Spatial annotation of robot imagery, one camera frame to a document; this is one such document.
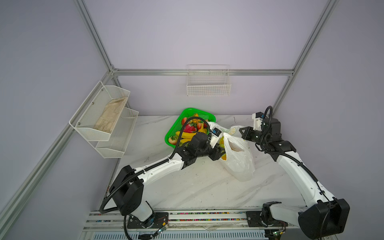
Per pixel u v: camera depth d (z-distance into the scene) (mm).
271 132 576
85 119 689
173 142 928
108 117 783
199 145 602
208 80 954
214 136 675
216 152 667
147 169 465
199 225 731
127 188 423
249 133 677
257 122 699
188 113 1144
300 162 477
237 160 696
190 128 1016
